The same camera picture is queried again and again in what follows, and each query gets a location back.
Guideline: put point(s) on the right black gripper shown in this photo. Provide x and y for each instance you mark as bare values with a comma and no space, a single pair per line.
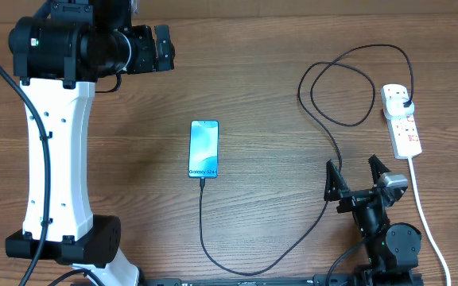
335,187

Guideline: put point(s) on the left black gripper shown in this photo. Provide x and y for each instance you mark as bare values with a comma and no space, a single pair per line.
148,60

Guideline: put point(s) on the blue Galaxy smartphone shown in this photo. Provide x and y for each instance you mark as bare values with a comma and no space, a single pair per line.
203,156

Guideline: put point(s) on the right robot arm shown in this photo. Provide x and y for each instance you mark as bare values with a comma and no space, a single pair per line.
392,249

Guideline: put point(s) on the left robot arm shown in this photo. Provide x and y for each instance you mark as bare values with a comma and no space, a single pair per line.
58,58

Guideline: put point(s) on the white charger plug adapter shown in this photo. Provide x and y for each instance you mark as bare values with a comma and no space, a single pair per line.
395,109

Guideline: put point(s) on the white power strip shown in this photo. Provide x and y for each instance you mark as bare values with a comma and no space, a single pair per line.
403,131

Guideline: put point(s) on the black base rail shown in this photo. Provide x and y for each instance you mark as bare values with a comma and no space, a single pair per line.
245,282

